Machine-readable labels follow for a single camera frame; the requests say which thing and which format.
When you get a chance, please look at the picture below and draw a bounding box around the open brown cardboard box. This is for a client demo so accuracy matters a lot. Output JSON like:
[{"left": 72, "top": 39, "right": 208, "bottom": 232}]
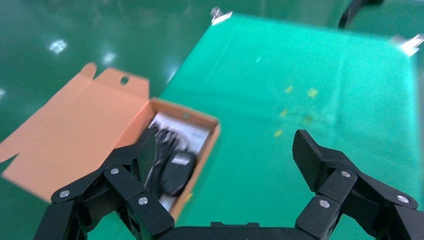
[{"left": 0, "top": 62, "right": 222, "bottom": 223}]

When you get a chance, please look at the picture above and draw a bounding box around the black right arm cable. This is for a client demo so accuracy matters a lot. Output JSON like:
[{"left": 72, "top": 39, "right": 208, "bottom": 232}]
[{"left": 337, "top": 0, "right": 379, "bottom": 29}]

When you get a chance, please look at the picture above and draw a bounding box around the green table cloth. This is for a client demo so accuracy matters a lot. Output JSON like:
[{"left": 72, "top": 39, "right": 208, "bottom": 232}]
[{"left": 89, "top": 13, "right": 421, "bottom": 240}]

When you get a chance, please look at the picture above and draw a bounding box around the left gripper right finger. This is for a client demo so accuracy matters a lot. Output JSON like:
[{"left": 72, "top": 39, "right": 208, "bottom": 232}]
[{"left": 291, "top": 129, "right": 424, "bottom": 240}]

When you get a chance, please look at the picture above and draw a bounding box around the silver binder clip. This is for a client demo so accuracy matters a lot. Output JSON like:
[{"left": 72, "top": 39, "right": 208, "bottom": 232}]
[
  {"left": 388, "top": 33, "right": 424, "bottom": 58},
  {"left": 210, "top": 6, "right": 234, "bottom": 27}
]

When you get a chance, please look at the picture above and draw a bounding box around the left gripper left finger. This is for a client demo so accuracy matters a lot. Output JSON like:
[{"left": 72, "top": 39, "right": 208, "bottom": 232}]
[{"left": 33, "top": 127, "right": 175, "bottom": 240}]

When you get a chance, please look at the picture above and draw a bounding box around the white printed instruction sheet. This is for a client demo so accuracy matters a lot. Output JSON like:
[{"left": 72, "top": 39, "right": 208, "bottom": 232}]
[{"left": 147, "top": 112, "right": 213, "bottom": 214}]

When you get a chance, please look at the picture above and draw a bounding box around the black data cable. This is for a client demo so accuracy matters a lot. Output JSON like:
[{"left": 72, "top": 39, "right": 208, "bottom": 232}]
[{"left": 153, "top": 123, "right": 190, "bottom": 157}]

